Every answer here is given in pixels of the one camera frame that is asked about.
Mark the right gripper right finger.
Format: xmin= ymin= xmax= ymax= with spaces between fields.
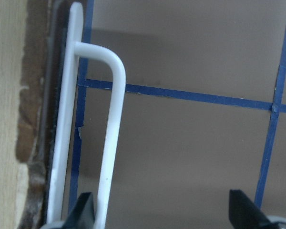
xmin=228 ymin=189 xmax=272 ymax=229

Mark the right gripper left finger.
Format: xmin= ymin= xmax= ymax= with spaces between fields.
xmin=63 ymin=192 xmax=95 ymax=229

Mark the white drawer handle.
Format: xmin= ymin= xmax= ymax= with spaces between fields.
xmin=45 ymin=2 xmax=126 ymax=229

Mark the dark brown wooden drawer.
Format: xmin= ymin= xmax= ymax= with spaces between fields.
xmin=0 ymin=0 xmax=71 ymax=229

